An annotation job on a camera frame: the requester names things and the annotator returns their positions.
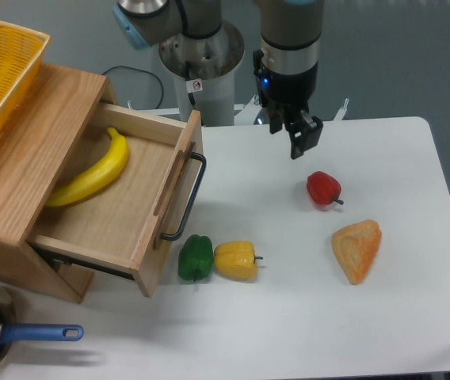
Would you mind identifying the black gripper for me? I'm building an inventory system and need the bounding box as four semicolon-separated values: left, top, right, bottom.
253;47;323;160

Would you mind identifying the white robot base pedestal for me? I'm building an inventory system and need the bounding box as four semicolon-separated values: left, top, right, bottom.
158;21;245;127

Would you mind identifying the wooden drawer cabinet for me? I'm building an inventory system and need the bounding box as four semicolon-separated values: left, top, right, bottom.
0;63;116;303

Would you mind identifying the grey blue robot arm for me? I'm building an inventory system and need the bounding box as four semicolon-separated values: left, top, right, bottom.
112;1;324;159

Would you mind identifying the open wooden top drawer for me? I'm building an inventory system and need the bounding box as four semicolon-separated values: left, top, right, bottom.
28;103;203;297

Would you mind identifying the black floor cable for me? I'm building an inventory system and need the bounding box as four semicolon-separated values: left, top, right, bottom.
101;65;165;110

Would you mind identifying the black metal drawer handle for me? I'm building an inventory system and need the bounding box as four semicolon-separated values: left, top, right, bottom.
159;152;207;241

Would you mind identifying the green toy bell pepper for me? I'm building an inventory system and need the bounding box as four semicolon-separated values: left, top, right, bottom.
177;234;214;282

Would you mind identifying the red toy bell pepper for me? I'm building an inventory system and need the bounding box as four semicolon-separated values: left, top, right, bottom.
306;171;344;207

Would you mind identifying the yellow toy banana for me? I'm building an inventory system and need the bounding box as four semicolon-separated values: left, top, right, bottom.
45;127;129;207

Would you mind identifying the yellow toy bell pepper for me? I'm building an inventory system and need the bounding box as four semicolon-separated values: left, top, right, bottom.
214;241;264;280

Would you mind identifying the orange toy bread wedge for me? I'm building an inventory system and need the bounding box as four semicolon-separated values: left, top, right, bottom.
331;219;382;285

